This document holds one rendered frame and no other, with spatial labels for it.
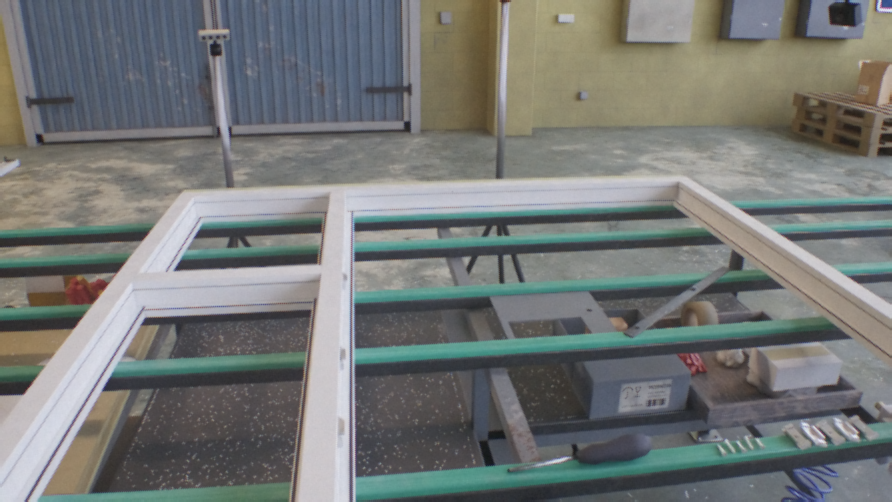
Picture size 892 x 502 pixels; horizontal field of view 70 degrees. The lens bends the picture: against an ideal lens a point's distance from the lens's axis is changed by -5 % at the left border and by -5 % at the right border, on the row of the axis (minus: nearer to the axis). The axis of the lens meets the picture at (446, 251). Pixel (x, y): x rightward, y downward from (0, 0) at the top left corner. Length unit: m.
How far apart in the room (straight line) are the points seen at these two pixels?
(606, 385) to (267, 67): 5.92
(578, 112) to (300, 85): 2.97
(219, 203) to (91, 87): 5.59
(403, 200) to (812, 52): 7.22
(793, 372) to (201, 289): 1.30
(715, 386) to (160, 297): 1.26
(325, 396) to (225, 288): 0.48
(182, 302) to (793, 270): 1.31
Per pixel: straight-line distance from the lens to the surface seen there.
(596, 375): 1.49
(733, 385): 1.73
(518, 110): 6.87
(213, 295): 1.40
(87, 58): 7.41
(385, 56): 6.93
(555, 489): 0.96
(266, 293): 1.38
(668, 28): 7.52
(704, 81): 8.01
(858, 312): 1.48
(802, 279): 1.61
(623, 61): 7.57
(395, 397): 1.57
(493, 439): 1.49
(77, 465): 1.46
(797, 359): 1.71
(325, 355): 1.07
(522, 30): 6.78
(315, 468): 0.85
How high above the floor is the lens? 1.48
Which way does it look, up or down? 22 degrees down
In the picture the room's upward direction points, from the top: straight up
